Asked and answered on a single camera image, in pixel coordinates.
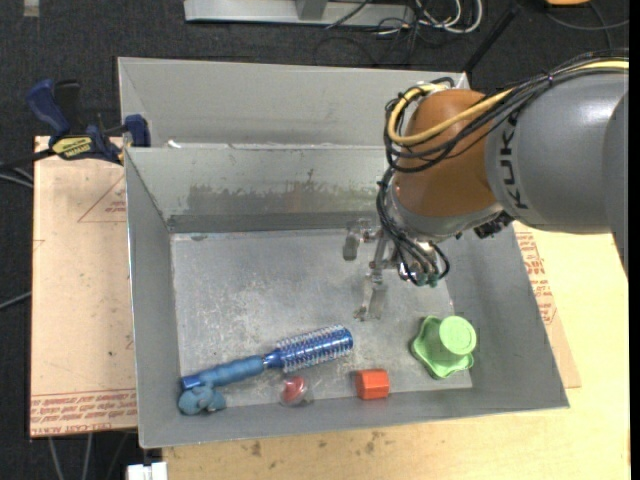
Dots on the orange-red block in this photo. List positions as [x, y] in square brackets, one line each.
[372, 384]

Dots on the brown cardboard board, red print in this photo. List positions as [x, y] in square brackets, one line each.
[80, 278]

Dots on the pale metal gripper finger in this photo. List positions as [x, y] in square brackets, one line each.
[364, 298]
[378, 302]

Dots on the green flower-shaped cup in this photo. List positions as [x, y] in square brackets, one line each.
[447, 345]

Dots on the blue round hairbrush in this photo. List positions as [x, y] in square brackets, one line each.
[310, 348]

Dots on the grey metal bin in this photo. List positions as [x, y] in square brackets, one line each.
[260, 288]

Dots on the red and clear spinning top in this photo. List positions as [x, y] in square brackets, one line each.
[295, 390]

